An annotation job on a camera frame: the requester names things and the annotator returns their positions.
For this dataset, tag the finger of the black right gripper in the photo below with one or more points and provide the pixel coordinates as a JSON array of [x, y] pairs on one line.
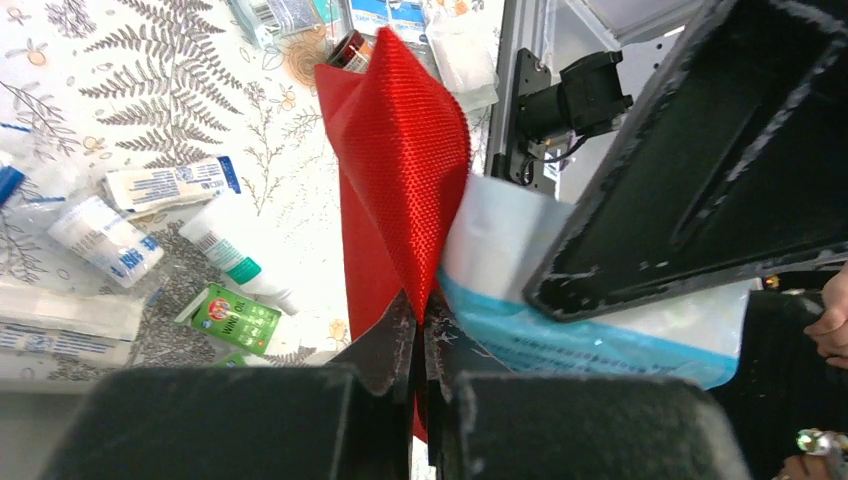
[[731, 165]]

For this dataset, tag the white plastic bottle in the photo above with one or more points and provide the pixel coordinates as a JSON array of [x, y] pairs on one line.
[[236, 242]]

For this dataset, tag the blue white plaster box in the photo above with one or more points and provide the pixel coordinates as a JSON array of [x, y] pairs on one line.
[[404, 13]]

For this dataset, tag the blue white plastic packet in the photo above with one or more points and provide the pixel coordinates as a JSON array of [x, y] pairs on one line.
[[499, 237]]

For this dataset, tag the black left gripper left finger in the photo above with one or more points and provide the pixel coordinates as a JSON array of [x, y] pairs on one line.
[[350, 418]]

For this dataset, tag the red first aid pouch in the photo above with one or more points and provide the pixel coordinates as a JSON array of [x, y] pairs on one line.
[[403, 147]]

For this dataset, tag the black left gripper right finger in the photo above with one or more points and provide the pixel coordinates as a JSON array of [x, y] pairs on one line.
[[487, 422]]

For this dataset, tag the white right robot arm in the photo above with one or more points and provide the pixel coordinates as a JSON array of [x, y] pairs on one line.
[[588, 101]]

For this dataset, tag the brown medicine bottle orange cap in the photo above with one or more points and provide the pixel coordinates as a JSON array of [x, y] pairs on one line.
[[352, 53]]

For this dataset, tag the green wind oil box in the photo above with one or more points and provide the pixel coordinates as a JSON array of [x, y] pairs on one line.
[[231, 318]]

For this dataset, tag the white flat wrapped bandage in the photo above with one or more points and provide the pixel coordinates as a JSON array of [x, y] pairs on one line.
[[109, 316]]

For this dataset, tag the clear bag teal item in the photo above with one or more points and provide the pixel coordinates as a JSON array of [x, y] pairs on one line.
[[267, 22]]

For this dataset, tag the white bandage roll blue label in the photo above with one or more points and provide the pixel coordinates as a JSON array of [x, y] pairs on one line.
[[12, 177]]

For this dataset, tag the grey plastic tray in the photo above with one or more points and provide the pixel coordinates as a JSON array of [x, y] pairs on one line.
[[34, 416]]

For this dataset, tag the white blue small tube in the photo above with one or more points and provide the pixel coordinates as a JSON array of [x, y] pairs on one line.
[[147, 190]]

